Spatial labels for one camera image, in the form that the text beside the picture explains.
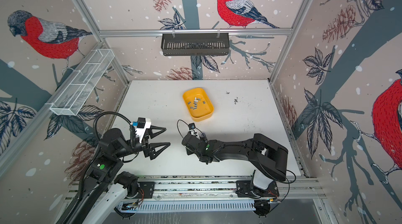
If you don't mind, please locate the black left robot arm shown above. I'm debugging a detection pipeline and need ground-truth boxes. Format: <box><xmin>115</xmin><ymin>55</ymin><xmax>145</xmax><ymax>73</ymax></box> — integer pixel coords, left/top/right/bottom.
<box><xmin>58</xmin><ymin>128</ymin><xmax>170</xmax><ymax>224</ymax></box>

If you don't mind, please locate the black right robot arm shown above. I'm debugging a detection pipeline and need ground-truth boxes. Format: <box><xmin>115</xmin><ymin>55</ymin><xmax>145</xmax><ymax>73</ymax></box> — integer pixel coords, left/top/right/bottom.
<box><xmin>182</xmin><ymin>133</ymin><xmax>289</xmax><ymax>199</ymax></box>

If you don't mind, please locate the yellow plastic tray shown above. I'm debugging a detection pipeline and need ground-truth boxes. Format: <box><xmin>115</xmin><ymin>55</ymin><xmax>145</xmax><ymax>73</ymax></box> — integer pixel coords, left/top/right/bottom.
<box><xmin>182</xmin><ymin>87</ymin><xmax>215</xmax><ymax>122</ymax></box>

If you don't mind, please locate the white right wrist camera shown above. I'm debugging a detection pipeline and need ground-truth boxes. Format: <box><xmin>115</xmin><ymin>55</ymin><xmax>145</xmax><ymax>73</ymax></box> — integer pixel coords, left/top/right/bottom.
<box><xmin>187</xmin><ymin>123</ymin><xmax>200</xmax><ymax>139</ymax></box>

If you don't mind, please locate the white wire mesh shelf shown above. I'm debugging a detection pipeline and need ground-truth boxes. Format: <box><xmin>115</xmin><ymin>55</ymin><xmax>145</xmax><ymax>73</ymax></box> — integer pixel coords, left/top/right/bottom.
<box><xmin>50</xmin><ymin>49</ymin><xmax>115</xmax><ymax>116</ymax></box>

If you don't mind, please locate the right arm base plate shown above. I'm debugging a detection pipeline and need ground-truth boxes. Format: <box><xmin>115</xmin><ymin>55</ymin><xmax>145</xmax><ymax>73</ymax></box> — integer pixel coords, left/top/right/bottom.
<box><xmin>235</xmin><ymin>180</ymin><xmax>280</xmax><ymax>199</ymax></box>

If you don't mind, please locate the black wire basket shelf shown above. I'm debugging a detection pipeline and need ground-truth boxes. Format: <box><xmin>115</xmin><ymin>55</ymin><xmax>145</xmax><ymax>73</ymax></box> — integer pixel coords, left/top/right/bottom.
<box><xmin>161</xmin><ymin>33</ymin><xmax>230</xmax><ymax>56</ymax></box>

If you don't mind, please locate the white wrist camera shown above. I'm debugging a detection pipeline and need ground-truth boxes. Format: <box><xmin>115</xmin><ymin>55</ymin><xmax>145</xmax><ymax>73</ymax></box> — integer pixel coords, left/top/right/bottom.
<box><xmin>187</xmin><ymin>123</ymin><xmax>200</xmax><ymax>139</ymax></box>
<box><xmin>131</xmin><ymin>117</ymin><xmax>151</xmax><ymax>143</ymax></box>

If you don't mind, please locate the aluminium mounting rail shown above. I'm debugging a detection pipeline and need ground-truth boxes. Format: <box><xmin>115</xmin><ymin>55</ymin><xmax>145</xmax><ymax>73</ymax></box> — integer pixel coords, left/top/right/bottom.
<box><xmin>67</xmin><ymin>176</ymin><xmax>321</xmax><ymax>214</ymax></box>

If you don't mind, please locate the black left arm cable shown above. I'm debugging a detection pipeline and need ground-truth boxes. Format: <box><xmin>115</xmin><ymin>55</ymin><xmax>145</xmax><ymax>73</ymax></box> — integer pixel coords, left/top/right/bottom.
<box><xmin>56</xmin><ymin>111</ymin><xmax>139</xmax><ymax>224</ymax></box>

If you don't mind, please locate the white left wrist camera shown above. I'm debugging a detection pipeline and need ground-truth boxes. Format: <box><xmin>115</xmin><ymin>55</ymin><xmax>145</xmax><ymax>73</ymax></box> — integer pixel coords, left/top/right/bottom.
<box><xmin>131</xmin><ymin>117</ymin><xmax>151</xmax><ymax>143</ymax></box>

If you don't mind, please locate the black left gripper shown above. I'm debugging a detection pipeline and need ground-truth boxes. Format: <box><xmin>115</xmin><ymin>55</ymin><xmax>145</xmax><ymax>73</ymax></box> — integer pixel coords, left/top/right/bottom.
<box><xmin>116</xmin><ymin>124</ymin><xmax>170</xmax><ymax>160</ymax></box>

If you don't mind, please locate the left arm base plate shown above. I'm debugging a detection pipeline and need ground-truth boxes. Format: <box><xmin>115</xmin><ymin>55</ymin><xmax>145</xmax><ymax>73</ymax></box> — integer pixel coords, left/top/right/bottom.
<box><xmin>126</xmin><ymin>182</ymin><xmax>155</xmax><ymax>199</ymax></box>

